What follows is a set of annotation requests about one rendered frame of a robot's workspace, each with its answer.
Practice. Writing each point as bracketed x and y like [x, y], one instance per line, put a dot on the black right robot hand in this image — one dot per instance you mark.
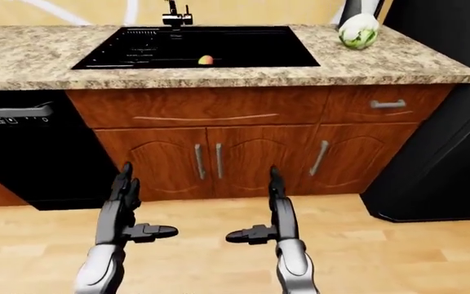
[285, 214]

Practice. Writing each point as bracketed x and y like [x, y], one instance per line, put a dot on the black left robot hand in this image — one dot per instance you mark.
[114, 211]

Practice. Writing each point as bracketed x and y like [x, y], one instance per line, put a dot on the brown wooden sink cabinet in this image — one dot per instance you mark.
[235, 144]

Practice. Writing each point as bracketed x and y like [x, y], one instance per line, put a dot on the black kitchen sink basin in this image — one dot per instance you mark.
[196, 47]

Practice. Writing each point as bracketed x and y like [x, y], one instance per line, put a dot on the black chrome sink faucet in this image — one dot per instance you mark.
[176, 15]

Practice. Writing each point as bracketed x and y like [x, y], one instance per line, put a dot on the black dishwasher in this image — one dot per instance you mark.
[35, 153]

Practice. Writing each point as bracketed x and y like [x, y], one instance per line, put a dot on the brown wooden drawer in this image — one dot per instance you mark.
[382, 105]

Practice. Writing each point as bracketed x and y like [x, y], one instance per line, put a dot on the red yellow apple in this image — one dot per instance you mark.
[205, 60]

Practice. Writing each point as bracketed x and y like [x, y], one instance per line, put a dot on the speckled granite countertop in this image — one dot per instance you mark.
[27, 58]

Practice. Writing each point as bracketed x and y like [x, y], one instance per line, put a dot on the black refrigerator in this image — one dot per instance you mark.
[439, 122]

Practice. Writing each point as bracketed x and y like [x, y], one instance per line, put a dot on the white green cabbage head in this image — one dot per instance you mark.
[358, 31]

